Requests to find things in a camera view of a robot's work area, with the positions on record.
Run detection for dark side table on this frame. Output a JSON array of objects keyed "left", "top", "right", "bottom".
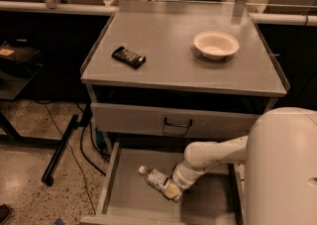
[{"left": 0, "top": 39, "right": 43, "bottom": 101}]

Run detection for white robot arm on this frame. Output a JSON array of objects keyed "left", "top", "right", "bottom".
[{"left": 172, "top": 107, "right": 317, "bottom": 225}]

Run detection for black floor cable left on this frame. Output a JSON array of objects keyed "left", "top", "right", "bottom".
[{"left": 34, "top": 99, "right": 112, "bottom": 215}]

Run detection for white paper bowl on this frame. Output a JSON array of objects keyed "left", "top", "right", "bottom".
[{"left": 193, "top": 31, "right": 240, "bottom": 60}]

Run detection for clear plastic bottle white cap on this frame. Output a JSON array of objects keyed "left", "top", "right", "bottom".
[{"left": 139, "top": 166, "right": 175, "bottom": 197}]

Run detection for dark shoe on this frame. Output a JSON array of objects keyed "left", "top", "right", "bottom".
[{"left": 0, "top": 204, "right": 12, "bottom": 225}]

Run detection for grey metal cabinet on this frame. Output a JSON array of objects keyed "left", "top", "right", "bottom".
[{"left": 81, "top": 1, "right": 289, "bottom": 147}]

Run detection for open grey middle drawer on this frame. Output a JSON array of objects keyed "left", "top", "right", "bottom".
[{"left": 80, "top": 141, "right": 244, "bottom": 225}]

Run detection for black stand leg with wheel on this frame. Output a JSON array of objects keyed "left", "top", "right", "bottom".
[{"left": 42, "top": 114, "right": 78, "bottom": 186}]

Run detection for black drawer handle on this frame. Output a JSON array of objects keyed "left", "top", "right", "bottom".
[{"left": 163, "top": 117, "right": 193, "bottom": 128}]

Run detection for upper grey drawer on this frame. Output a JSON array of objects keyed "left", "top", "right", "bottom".
[{"left": 91, "top": 103, "right": 259, "bottom": 139}]

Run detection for black snack bar packet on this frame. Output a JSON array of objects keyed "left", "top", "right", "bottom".
[{"left": 111, "top": 47, "right": 146, "bottom": 69}]

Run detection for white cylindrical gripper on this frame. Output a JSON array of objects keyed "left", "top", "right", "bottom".
[{"left": 163, "top": 163, "right": 205, "bottom": 200}]

